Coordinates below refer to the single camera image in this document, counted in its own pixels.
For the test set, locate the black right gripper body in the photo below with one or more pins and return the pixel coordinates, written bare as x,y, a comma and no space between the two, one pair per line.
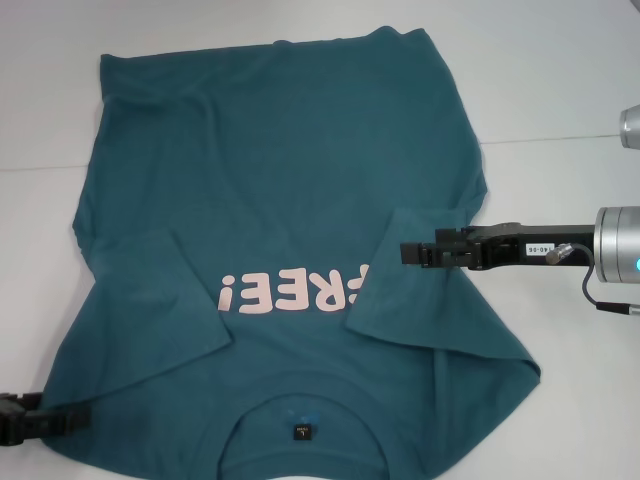
505,250

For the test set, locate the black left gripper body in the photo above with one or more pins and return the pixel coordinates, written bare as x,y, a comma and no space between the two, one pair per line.
15,420

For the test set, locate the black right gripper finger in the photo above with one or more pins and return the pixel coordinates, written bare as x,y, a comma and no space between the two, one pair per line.
440,252

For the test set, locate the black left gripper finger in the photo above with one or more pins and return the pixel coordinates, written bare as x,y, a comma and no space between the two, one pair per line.
65,421

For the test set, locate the teal T-shirt with pink print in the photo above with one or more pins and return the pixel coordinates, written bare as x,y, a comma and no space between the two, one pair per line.
300,175

